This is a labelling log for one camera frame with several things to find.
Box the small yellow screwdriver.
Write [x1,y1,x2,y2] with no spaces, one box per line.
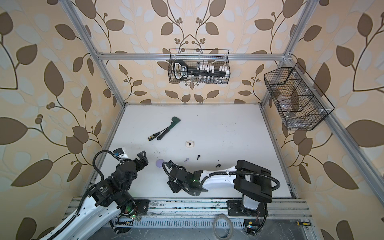
[297,221,312,227]

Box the back wire basket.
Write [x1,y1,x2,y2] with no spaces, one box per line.
[168,48,231,85]

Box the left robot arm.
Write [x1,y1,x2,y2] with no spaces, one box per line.
[43,149,150,240]

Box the cream earbud charging case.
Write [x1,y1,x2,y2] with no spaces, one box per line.
[186,141,195,148]

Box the purple round charging case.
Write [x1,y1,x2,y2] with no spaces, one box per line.
[156,159,164,168]

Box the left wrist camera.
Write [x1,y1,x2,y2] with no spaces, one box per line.
[113,148,128,161]

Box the right wire basket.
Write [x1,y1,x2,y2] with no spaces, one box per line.
[264,63,335,131]

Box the black tool in basket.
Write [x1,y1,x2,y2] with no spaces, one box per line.
[171,60,231,80]

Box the black yellow screwdriver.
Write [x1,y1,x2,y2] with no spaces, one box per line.
[148,132,161,141]

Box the white tape roll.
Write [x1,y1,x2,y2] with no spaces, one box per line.
[212,214,234,240]

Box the wire basket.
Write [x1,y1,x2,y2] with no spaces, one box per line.
[264,63,335,131]
[168,48,231,85]

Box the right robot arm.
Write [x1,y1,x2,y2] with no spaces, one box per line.
[162,160,281,217]

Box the green pipe wrench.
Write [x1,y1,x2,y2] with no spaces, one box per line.
[157,117,181,141]

